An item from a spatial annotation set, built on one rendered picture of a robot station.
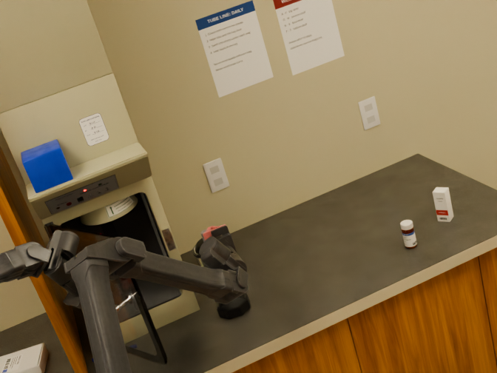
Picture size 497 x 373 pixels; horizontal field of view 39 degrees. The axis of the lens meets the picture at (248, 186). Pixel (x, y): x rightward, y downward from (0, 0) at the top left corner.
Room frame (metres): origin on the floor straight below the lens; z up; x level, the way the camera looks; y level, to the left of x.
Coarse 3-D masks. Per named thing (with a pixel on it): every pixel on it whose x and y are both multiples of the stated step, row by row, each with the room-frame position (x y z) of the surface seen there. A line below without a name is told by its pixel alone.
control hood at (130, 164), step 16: (96, 160) 1.82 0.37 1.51; (112, 160) 1.78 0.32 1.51; (128, 160) 1.75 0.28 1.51; (144, 160) 1.77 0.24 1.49; (80, 176) 1.73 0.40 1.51; (96, 176) 1.73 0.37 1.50; (128, 176) 1.79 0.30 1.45; (144, 176) 1.83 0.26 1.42; (32, 192) 1.72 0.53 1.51; (48, 192) 1.70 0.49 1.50; (64, 192) 1.72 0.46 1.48
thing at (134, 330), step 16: (80, 240) 1.68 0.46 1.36; (96, 240) 1.62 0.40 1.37; (112, 288) 1.64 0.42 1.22; (128, 288) 1.58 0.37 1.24; (128, 304) 1.61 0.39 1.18; (128, 320) 1.63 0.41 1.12; (144, 320) 1.57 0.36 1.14; (128, 336) 1.65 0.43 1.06; (144, 336) 1.59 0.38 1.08; (128, 352) 1.68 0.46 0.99; (144, 352) 1.62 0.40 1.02; (160, 352) 1.56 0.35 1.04
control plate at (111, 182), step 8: (112, 176) 1.76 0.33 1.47; (96, 184) 1.75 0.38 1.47; (104, 184) 1.77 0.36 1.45; (112, 184) 1.79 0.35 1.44; (72, 192) 1.74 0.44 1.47; (80, 192) 1.75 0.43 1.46; (88, 192) 1.77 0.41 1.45; (96, 192) 1.78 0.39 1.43; (104, 192) 1.80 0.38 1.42; (56, 200) 1.73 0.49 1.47; (64, 200) 1.75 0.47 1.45; (72, 200) 1.76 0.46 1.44; (48, 208) 1.74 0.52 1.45; (64, 208) 1.77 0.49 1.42
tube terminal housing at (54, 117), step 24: (48, 96) 1.83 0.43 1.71; (72, 96) 1.84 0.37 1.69; (96, 96) 1.86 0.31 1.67; (120, 96) 1.87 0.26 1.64; (0, 120) 1.80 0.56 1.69; (24, 120) 1.81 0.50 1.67; (48, 120) 1.82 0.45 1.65; (72, 120) 1.84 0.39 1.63; (120, 120) 1.86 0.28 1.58; (24, 144) 1.81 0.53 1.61; (72, 144) 1.83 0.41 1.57; (96, 144) 1.84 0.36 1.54; (120, 144) 1.86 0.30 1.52; (120, 192) 1.85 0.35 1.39; (144, 192) 1.86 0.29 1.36; (72, 216) 1.81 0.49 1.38; (168, 312) 1.85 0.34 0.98; (192, 312) 1.86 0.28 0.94
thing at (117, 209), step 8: (120, 200) 1.88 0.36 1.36; (128, 200) 1.90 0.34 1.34; (136, 200) 1.93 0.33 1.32; (104, 208) 1.86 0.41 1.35; (112, 208) 1.86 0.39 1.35; (120, 208) 1.87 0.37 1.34; (128, 208) 1.88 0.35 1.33; (88, 216) 1.87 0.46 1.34; (96, 216) 1.86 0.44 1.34; (104, 216) 1.85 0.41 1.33; (112, 216) 1.85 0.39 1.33; (120, 216) 1.86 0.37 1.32; (88, 224) 1.87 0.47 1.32; (96, 224) 1.85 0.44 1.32
